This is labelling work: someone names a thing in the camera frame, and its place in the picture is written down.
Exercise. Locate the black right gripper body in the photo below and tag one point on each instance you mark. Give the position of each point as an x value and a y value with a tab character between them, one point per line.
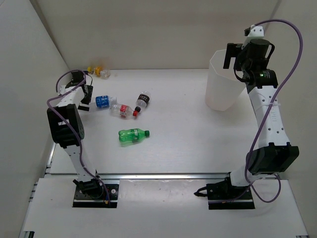
243	63

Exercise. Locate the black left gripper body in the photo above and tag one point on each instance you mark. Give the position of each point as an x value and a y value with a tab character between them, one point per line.
89	89

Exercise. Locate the blue label plastic bottle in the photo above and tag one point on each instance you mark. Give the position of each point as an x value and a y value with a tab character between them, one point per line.
103	102

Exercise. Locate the yellow cap clear bottle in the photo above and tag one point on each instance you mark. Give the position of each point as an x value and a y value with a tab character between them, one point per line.
99	71

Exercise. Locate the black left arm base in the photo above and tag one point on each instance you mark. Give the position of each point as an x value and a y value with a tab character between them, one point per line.
92	194

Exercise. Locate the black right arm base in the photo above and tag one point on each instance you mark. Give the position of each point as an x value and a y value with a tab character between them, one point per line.
223	195

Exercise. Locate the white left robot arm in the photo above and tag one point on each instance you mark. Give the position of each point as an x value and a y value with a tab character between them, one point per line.
66	126

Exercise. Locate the white octagonal plastic bin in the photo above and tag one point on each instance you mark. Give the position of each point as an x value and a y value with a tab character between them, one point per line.
223	89

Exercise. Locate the red label clear bottle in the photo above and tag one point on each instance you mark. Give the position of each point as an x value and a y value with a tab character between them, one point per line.
123	111

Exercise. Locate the green plastic bottle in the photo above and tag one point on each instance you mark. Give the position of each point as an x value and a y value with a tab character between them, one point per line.
132	136

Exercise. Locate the black label clear bottle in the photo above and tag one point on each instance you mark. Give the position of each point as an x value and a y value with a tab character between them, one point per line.
142	101

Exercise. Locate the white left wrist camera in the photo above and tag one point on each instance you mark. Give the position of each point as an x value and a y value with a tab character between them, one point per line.
63	89

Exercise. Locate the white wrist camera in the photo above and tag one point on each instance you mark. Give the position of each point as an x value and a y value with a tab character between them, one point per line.
63	89
253	32

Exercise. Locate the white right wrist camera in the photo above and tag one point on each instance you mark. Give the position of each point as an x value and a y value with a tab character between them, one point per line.
253	32

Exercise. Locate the silver aluminium front rail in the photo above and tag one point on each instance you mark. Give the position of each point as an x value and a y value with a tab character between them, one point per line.
165	176

